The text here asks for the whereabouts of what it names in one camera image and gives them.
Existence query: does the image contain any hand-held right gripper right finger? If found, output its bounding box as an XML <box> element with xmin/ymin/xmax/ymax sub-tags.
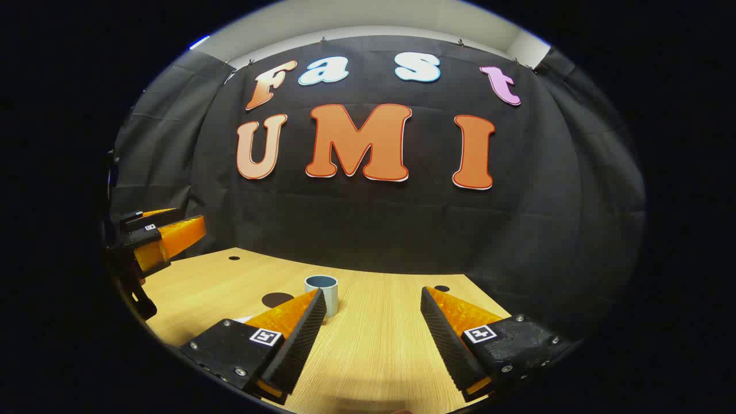
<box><xmin>420</xmin><ymin>286</ymin><xmax>576</xmax><ymax>403</ymax></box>

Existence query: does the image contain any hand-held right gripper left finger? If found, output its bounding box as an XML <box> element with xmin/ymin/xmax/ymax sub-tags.
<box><xmin>180</xmin><ymin>289</ymin><xmax>328</xmax><ymax>406</ymax></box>

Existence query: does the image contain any light blue cup wooden handle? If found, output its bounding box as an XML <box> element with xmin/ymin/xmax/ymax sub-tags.
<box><xmin>304</xmin><ymin>275</ymin><xmax>339</xmax><ymax>318</ymax></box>

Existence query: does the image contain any wooden desktop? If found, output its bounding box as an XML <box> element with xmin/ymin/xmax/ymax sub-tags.
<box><xmin>144</xmin><ymin>247</ymin><xmax>512</xmax><ymax>414</ymax></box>

